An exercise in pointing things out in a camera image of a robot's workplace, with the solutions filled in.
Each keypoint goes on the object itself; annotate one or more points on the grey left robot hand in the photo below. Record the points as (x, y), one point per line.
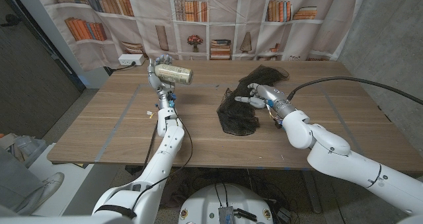
(165, 93)

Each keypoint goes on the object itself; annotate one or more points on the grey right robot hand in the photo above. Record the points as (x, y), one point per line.
(271, 96)

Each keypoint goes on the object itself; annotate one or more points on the cream bottle with orange label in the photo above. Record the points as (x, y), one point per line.
(173, 74)

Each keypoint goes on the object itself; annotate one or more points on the black mesh netting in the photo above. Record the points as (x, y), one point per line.
(238, 118)

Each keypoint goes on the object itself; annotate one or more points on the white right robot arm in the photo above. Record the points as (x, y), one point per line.
(340, 164)

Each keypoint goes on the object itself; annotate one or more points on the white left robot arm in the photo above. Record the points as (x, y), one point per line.
(162, 161)

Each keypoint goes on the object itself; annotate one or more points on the white power strip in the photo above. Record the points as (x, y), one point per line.
(130, 59)

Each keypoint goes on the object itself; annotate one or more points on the printed bookshelf backdrop curtain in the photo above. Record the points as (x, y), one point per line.
(148, 35)

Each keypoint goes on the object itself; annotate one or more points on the grey table leg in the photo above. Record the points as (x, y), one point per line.
(314, 194)

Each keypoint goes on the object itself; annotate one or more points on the white robot torso base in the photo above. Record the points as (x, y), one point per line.
(201, 201)

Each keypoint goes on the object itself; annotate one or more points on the grey finned module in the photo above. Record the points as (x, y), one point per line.
(226, 214)

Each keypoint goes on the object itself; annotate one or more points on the dark door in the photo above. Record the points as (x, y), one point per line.
(33, 85)

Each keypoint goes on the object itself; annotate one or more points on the clear plastic container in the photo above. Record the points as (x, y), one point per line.
(28, 146)

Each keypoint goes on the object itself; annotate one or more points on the white shoe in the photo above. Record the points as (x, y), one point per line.
(44, 189)

